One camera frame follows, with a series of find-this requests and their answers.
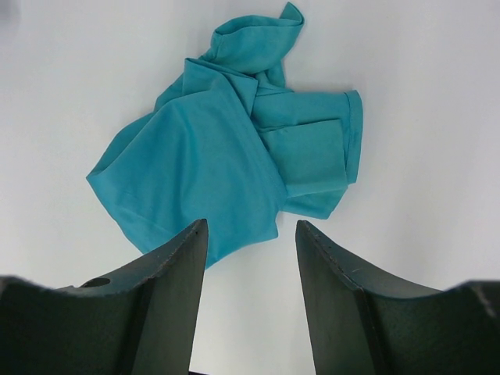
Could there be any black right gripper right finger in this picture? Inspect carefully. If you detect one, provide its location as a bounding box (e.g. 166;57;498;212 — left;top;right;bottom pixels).
295;220;499;374

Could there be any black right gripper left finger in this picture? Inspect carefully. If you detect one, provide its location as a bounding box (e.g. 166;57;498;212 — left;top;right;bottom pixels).
1;220;207;374

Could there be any teal t shirt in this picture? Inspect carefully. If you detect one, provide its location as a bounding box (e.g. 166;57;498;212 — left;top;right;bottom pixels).
87;3;363;266

